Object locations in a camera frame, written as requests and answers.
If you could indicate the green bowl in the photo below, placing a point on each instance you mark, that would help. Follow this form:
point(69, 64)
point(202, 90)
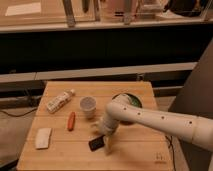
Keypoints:
point(135, 101)

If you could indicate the white sponge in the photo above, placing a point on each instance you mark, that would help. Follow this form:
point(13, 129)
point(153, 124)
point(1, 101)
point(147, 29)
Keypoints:
point(43, 138)

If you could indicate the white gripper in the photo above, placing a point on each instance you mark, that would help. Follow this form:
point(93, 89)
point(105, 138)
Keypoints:
point(107, 125)

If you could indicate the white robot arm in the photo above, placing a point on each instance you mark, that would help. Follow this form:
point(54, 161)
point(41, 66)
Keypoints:
point(190, 128)

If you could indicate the black eraser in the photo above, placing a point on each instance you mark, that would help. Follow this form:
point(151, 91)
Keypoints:
point(96, 143)

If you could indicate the white paper sheet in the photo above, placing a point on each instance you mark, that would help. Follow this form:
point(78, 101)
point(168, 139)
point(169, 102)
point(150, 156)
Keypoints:
point(22, 9)

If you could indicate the white plastic bottle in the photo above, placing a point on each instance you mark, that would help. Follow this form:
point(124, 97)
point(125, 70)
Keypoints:
point(59, 101)

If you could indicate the orange carrot toy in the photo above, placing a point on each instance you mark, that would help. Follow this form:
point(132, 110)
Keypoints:
point(71, 121)

